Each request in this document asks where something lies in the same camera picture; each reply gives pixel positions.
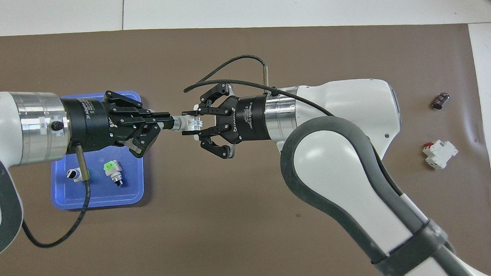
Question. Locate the lying selector switch green block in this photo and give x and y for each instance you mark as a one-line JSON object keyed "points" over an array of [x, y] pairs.
{"points": [[113, 172]]}

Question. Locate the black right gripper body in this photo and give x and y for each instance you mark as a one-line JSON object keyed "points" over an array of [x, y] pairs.
{"points": [[251, 119]]}

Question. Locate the blue plastic tray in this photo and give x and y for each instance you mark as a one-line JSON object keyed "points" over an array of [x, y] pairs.
{"points": [[103, 194]]}

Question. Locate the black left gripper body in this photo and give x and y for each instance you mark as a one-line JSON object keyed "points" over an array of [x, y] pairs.
{"points": [[89, 126]]}

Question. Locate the upright selector switch green block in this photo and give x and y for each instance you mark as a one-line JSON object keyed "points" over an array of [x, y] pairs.
{"points": [[73, 174]]}

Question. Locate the white selector switch orange block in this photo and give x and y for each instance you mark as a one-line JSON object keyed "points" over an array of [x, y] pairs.
{"points": [[189, 124]]}

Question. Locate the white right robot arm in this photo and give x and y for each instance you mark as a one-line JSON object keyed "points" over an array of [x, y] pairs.
{"points": [[345, 150]]}

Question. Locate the brown table mat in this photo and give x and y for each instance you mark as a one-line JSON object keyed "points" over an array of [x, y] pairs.
{"points": [[232, 221]]}

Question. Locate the white circuit breaker red lever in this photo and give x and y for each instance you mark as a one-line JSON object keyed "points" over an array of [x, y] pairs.
{"points": [[440, 154]]}

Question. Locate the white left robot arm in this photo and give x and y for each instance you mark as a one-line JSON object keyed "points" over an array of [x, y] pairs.
{"points": [[5, 132]]}

